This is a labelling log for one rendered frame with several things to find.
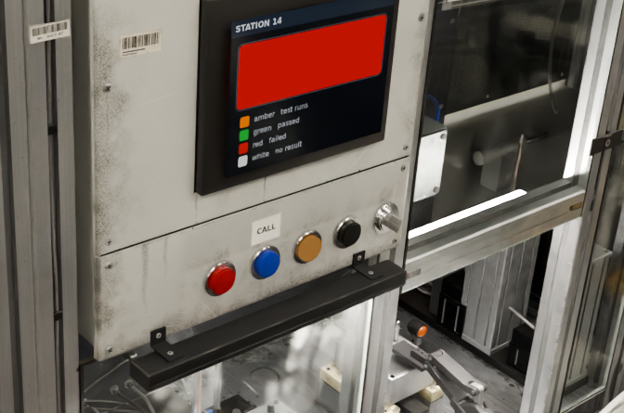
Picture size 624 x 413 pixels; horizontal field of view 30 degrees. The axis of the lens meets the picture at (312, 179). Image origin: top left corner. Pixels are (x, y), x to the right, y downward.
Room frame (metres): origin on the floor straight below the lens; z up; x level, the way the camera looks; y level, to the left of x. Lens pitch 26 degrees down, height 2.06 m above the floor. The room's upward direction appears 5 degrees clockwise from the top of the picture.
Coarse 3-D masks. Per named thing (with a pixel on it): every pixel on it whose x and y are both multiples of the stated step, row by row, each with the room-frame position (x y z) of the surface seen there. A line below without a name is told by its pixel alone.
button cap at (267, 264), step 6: (264, 252) 1.07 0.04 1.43; (270, 252) 1.08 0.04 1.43; (258, 258) 1.07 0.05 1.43; (264, 258) 1.07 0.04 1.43; (270, 258) 1.07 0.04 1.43; (276, 258) 1.08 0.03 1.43; (258, 264) 1.07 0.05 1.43; (264, 264) 1.07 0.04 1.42; (270, 264) 1.07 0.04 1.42; (276, 264) 1.08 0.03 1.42; (258, 270) 1.06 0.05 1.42; (264, 270) 1.07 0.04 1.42; (270, 270) 1.07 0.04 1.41; (276, 270) 1.08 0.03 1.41; (264, 276) 1.07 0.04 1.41; (270, 276) 1.08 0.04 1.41
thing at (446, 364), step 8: (432, 360) 1.42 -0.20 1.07; (440, 360) 1.42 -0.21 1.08; (448, 360) 1.42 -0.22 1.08; (440, 368) 1.41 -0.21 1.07; (448, 368) 1.40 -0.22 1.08; (456, 368) 1.40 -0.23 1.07; (448, 376) 1.40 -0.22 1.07; (456, 376) 1.39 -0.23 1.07; (464, 376) 1.39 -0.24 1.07; (472, 376) 1.39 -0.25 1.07; (456, 384) 1.38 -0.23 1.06; (464, 384) 1.37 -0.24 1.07; (472, 392) 1.36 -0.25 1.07
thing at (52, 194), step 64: (64, 0) 0.93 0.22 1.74; (64, 64) 0.93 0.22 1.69; (64, 128) 0.93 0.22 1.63; (64, 192) 0.93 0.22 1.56; (64, 256) 0.93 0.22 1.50; (512, 256) 1.67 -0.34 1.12; (64, 320) 0.93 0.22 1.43; (448, 320) 1.73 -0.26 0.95; (512, 320) 1.70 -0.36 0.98; (64, 384) 0.93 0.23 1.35
